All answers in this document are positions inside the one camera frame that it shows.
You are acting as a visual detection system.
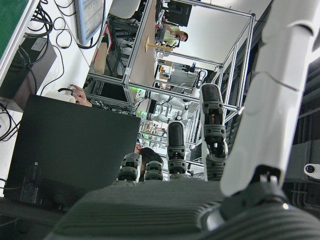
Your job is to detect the white mug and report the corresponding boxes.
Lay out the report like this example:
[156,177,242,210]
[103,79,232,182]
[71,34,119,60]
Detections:
[43,86,77,104]

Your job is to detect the thin black cable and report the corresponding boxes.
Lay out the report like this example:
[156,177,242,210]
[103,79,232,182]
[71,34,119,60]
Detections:
[36,16,74,96]

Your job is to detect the grey blue teach pendant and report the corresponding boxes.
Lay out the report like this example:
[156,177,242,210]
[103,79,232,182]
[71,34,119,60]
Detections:
[73,0,107,45]

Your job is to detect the wooden T stand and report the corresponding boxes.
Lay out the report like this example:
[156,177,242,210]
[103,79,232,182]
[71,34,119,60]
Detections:
[144,35,174,53]

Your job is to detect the tangled black cables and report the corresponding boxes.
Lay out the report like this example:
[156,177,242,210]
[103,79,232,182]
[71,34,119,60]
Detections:
[26,0,54,32]

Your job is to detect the green conveyor belt aluminium frame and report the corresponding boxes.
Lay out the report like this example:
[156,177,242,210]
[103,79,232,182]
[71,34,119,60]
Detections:
[0,0,41,87]

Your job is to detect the black computer tower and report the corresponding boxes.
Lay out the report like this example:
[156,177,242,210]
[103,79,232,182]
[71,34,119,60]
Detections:
[0,36,59,111]

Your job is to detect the black computer monitor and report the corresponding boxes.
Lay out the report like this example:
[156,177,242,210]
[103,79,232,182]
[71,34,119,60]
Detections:
[3,94,142,210]

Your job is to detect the aluminium frame structure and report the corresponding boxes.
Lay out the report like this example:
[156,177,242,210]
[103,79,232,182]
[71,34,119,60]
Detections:
[87,0,256,143]

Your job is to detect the distant man green shirt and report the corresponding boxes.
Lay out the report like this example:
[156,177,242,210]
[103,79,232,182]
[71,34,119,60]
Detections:
[161,23,190,49]

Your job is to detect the brown cardboard box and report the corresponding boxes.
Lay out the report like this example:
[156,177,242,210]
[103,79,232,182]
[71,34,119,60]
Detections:
[93,41,109,75]

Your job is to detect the black teach pendant cable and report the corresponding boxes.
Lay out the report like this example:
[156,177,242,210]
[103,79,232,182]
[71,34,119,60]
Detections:
[76,14,105,50]

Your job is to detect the white security camera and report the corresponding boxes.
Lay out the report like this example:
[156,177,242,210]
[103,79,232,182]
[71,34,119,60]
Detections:
[303,162,320,180]

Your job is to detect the man in black shirt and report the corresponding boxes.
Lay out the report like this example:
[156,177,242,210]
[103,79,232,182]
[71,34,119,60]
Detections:
[69,84,165,182]

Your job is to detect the right white dexterous robot hand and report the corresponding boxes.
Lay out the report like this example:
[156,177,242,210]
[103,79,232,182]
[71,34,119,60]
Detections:
[44,0,320,240]

